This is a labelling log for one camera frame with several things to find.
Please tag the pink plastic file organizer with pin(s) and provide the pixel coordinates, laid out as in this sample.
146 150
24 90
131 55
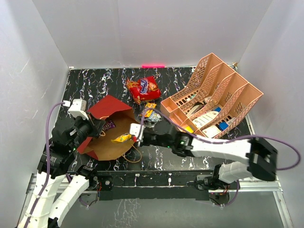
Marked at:
213 86

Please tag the white card pack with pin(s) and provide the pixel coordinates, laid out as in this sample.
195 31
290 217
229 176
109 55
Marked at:
211 132

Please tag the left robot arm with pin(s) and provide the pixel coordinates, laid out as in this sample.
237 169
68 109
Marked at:
45 209

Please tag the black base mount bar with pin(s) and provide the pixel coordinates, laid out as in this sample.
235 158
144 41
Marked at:
152 185

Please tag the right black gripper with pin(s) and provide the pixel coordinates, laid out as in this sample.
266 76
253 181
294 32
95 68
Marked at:
143 142

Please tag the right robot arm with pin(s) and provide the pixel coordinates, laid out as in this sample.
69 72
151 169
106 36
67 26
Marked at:
251 157

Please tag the purple candy packet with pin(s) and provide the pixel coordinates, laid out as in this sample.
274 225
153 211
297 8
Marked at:
109 125

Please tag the blue cube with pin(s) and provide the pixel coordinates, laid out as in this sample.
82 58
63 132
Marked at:
223 125

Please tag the white label card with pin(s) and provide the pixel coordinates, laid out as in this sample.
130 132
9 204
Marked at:
205 119

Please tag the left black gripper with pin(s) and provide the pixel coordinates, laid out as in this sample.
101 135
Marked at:
96 125

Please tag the light blue snack packet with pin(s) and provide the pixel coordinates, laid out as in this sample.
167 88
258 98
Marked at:
153 118

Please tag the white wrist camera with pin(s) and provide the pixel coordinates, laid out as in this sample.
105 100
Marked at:
77 108
136 130

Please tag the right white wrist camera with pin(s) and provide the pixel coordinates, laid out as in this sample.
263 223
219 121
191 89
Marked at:
136 130

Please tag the red cookie snack bag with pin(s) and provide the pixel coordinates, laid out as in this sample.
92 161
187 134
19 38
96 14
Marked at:
144 90

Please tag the yellow cube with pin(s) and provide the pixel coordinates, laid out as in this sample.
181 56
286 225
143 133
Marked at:
189 129

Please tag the red paper bag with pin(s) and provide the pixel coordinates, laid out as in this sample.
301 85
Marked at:
104 148

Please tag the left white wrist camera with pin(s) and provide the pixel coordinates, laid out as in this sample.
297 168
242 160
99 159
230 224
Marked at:
77 108

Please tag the pink tape strip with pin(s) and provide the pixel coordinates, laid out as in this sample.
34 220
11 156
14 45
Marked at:
153 66

